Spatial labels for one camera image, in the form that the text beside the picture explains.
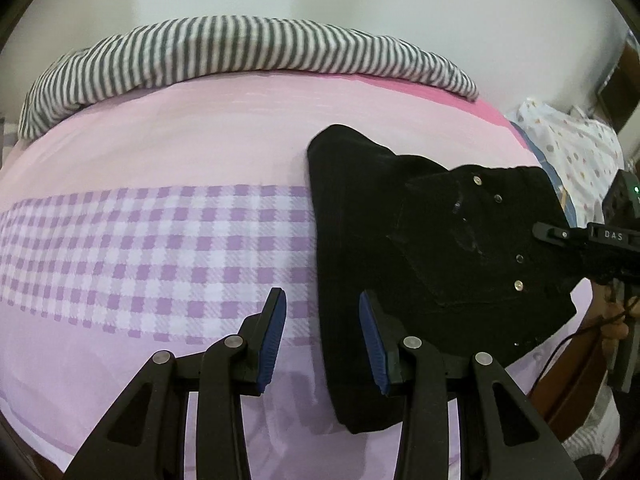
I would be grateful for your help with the pink purple checkered bedsheet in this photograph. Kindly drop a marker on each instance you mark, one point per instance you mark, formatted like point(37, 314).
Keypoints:
point(161, 219)

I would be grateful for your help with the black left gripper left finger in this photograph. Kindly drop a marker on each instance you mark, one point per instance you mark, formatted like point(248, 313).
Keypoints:
point(143, 433)

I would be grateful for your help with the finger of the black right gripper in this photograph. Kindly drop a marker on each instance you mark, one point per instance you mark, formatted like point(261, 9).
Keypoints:
point(567, 238)

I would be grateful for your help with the brown wooden furniture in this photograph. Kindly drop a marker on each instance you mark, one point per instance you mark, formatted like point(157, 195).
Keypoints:
point(618, 96)

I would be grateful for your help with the grey white striped blanket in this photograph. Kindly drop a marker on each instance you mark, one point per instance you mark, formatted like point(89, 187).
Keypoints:
point(173, 51)

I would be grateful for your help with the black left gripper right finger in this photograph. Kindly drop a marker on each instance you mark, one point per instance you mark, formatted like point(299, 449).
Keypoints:
point(502, 436)

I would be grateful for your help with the white polka dot cloth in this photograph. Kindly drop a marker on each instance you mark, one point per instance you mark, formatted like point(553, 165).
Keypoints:
point(584, 155)

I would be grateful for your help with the black pants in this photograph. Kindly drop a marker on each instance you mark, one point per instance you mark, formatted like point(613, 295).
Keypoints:
point(450, 253)

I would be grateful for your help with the person right hand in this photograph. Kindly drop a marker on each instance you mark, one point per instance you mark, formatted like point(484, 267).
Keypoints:
point(603, 309)

